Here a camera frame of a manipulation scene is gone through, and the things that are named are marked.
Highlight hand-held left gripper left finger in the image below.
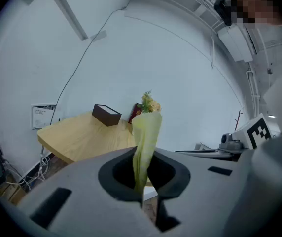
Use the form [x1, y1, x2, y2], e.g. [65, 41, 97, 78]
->
[1, 146, 164, 237]

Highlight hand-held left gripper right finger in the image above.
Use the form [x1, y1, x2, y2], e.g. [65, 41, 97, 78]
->
[146, 147, 240, 237]

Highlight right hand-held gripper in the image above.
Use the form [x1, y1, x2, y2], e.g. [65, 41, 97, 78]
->
[174, 112, 274, 158]

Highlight yellow cloth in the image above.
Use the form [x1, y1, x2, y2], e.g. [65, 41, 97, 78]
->
[131, 112, 163, 195]

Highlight brown coat rack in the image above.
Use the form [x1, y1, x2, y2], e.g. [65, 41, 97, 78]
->
[234, 110, 244, 132]

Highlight yellow flower bouquet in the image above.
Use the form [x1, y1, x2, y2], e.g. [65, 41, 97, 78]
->
[141, 90, 162, 114]

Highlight person's pale yellow shirt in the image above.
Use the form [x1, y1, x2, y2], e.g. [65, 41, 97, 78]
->
[251, 58, 282, 237]

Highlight dark red book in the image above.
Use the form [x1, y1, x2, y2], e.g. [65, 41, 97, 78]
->
[128, 102, 144, 124]

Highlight white air conditioner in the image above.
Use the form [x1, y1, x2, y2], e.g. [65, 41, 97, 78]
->
[217, 25, 258, 63]

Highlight person's head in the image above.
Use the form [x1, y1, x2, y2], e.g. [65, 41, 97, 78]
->
[227, 0, 282, 31]

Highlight bundle of white cables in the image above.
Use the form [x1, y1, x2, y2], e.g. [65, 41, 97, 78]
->
[2, 147, 52, 191]

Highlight white wall junction box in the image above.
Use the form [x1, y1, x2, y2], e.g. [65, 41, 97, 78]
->
[30, 103, 58, 131]

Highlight grey wall cable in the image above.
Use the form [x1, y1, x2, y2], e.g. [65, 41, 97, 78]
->
[49, 6, 128, 126]

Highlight black head camera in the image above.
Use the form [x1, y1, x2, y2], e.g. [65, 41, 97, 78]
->
[213, 0, 233, 26]

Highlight grey wall plate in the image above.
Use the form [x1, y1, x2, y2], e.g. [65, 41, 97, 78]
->
[90, 30, 107, 43]

